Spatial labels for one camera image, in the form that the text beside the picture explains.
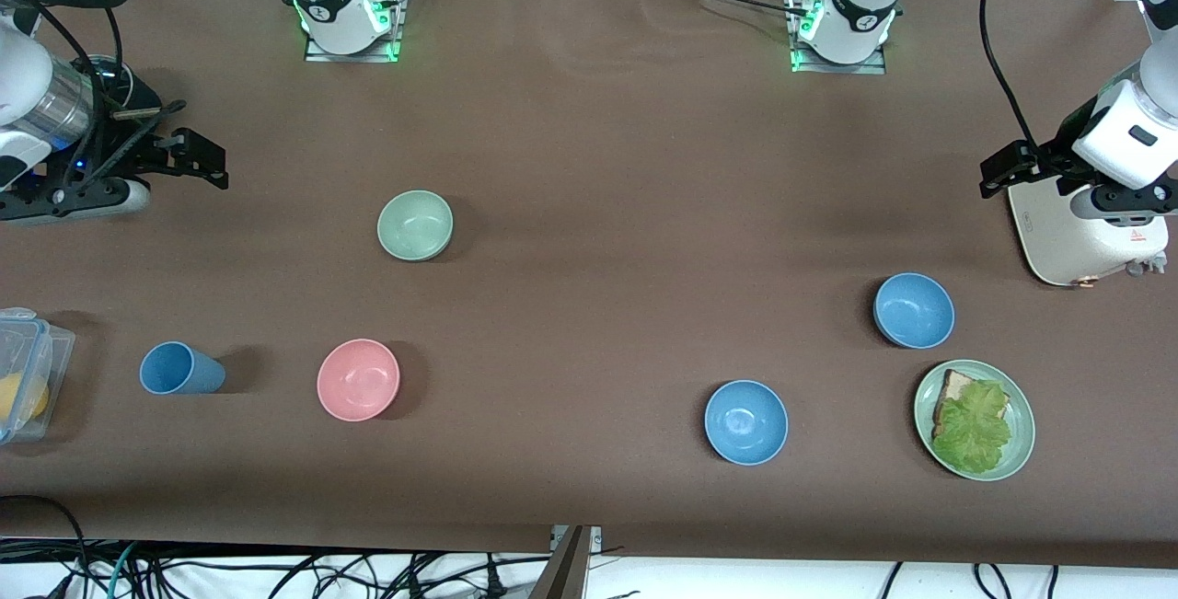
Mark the blue bowl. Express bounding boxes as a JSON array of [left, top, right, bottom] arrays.
[[872, 272, 956, 350], [704, 379, 790, 467]]

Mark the pale green bowl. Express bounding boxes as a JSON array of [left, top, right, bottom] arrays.
[[376, 190, 455, 262]]

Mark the pink bowl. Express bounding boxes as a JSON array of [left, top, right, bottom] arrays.
[[317, 338, 402, 422]]

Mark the dark cup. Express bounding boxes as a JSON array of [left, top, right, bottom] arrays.
[[87, 54, 166, 127]]

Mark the white toaster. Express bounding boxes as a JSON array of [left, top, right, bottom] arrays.
[[1007, 178, 1171, 290]]

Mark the blue ribbed cup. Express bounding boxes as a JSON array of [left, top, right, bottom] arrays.
[[139, 340, 227, 396]]

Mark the clear plastic container blue lid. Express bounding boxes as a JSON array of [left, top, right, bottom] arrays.
[[0, 306, 77, 446]]

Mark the bread slice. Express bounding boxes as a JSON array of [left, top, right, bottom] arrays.
[[931, 368, 978, 440]]

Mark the yellow fruit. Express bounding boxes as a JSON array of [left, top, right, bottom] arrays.
[[0, 373, 50, 426]]

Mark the pale green plate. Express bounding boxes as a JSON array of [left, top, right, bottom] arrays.
[[913, 359, 1037, 483]]

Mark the green lettuce leaf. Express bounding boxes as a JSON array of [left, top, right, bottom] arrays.
[[930, 379, 1014, 477]]

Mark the brown table cover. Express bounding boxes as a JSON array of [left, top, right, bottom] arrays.
[[0, 0, 1178, 572]]

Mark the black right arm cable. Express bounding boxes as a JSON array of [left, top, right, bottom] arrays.
[[0, 0, 185, 209]]

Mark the thick black looped cable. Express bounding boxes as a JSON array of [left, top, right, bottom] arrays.
[[0, 494, 90, 599]]

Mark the teal cable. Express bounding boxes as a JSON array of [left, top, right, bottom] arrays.
[[107, 541, 141, 599]]

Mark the metal table bracket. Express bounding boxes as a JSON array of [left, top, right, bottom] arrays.
[[528, 524, 605, 599]]

